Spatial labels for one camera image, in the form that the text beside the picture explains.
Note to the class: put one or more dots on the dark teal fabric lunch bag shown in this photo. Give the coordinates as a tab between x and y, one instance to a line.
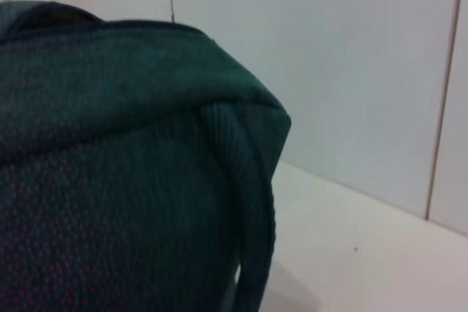
128	162

